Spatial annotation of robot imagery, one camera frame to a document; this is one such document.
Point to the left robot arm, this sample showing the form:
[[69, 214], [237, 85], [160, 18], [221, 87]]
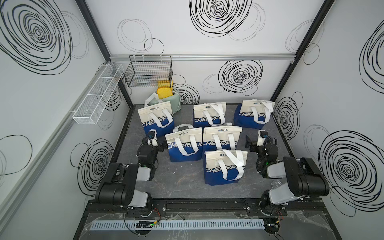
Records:
[[118, 187]]

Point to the white wire shelf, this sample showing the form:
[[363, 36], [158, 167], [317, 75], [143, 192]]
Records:
[[104, 95]]

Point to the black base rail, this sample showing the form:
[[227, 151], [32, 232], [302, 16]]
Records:
[[166, 207]]

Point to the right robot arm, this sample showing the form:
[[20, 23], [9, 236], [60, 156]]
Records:
[[303, 177]]

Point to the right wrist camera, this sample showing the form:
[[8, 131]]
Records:
[[262, 135]]

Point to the clear plastic cup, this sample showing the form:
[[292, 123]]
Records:
[[277, 183]]

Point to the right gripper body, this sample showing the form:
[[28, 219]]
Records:
[[252, 143]]

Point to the black wire basket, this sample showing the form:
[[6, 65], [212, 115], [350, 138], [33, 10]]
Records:
[[149, 71]]

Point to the takeout bag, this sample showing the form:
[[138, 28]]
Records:
[[253, 114], [209, 114], [185, 143], [224, 137], [158, 118], [224, 166]]

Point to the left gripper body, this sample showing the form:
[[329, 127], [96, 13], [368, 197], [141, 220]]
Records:
[[160, 144]]

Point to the grey cable duct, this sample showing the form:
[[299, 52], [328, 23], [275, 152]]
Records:
[[231, 224]]

